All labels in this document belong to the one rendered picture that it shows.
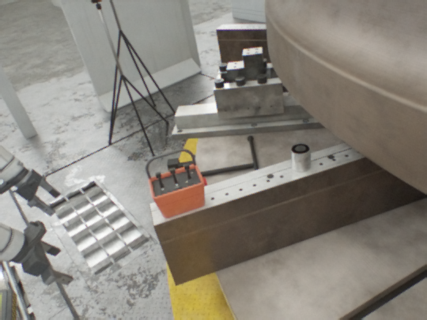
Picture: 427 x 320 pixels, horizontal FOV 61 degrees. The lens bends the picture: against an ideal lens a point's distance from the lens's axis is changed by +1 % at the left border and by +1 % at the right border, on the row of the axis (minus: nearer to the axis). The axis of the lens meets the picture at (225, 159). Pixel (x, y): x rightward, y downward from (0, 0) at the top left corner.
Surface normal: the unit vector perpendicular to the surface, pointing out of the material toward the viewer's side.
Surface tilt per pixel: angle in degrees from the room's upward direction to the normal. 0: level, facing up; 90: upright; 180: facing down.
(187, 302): 0
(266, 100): 90
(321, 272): 0
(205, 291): 0
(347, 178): 90
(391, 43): 67
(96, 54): 90
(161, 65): 90
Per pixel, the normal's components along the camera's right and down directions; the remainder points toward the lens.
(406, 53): -0.87, -0.07
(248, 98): -0.09, 0.59
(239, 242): 0.29, 0.52
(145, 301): -0.15, -0.80
